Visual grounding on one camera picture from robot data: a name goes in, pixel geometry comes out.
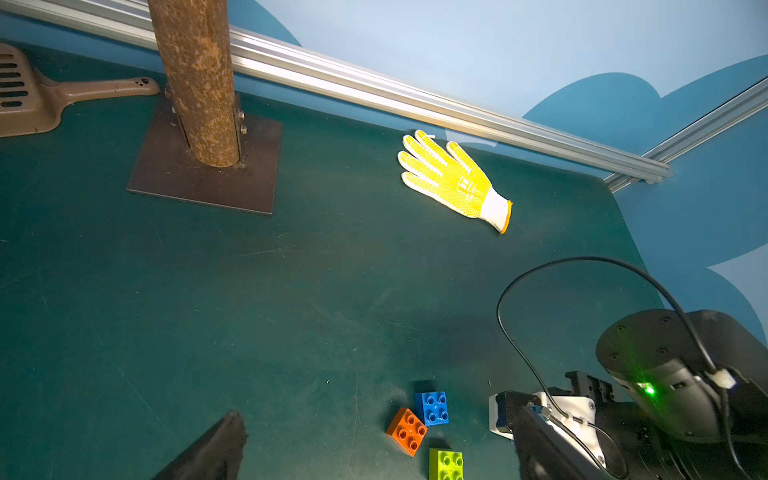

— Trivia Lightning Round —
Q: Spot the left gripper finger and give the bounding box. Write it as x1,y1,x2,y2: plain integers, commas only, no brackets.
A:
153,411,247,480

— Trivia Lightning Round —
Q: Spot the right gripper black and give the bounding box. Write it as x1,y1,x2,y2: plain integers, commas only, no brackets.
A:
506,371,678,479

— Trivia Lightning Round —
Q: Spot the green lego brick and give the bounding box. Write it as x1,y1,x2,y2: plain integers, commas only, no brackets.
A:
429,448,465,480

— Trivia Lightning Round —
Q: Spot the blue small lego brick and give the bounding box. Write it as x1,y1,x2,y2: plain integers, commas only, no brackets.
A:
414,391,450,427

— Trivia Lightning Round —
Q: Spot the orange lego brick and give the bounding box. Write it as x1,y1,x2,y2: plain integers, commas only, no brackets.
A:
386,407,428,457

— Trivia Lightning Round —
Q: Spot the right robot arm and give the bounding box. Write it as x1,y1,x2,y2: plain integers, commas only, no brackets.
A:
489,309,767,479

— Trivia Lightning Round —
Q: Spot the yellow dotted work glove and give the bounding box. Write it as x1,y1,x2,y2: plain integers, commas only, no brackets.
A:
398,130,513,234

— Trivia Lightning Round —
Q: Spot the brown slotted plastic scoop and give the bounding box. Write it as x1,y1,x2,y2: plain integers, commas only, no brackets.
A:
1,44,160,138

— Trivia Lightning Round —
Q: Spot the pink cherry blossom tree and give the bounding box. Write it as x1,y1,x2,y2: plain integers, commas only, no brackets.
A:
148,0,241,168

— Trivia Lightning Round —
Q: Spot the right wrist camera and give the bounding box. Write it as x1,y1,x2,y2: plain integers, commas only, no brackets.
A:
489,391,607,467

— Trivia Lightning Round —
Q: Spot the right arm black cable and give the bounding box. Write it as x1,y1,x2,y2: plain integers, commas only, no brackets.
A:
496,256,739,480

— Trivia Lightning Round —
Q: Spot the dark square tree base plate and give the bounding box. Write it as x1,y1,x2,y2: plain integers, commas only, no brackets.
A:
127,97,283,215

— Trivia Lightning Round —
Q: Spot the aluminium back frame rail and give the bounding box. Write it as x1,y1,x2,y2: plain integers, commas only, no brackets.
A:
1,1,672,183

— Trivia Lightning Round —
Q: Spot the right aluminium frame post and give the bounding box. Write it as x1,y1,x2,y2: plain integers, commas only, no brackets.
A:
602,76,768,193

